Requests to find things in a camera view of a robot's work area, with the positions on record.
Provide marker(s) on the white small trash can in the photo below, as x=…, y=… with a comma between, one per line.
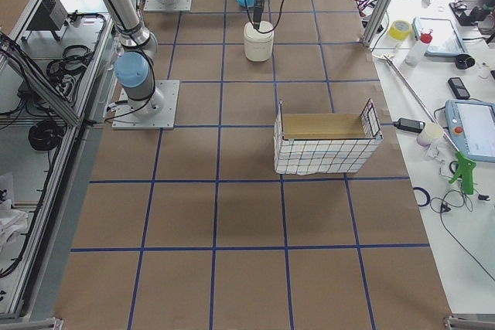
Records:
x=258, y=43

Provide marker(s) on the yellow tape roll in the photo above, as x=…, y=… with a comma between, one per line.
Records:
x=400, y=30

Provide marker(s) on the white squeeze bottle red cap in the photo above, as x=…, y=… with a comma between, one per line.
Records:
x=419, y=48

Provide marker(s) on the black adapter brick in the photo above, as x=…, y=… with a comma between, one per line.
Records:
x=410, y=125

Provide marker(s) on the grey teach pendant tablet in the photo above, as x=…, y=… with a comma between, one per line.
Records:
x=446, y=40

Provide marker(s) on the grey control box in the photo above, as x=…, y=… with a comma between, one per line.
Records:
x=50, y=16

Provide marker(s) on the white plastic cup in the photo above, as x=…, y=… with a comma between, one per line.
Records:
x=430, y=133

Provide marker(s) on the black phone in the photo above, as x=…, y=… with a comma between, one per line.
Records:
x=458, y=88

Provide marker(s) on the blue teach pendant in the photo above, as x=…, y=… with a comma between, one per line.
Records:
x=471, y=128

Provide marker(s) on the blue tape roll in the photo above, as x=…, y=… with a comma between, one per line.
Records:
x=422, y=196

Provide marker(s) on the wire basket with cardboard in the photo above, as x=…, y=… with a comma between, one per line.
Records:
x=307, y=144

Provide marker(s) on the green handled grabber tool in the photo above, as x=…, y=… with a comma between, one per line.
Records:
x=465, y=166

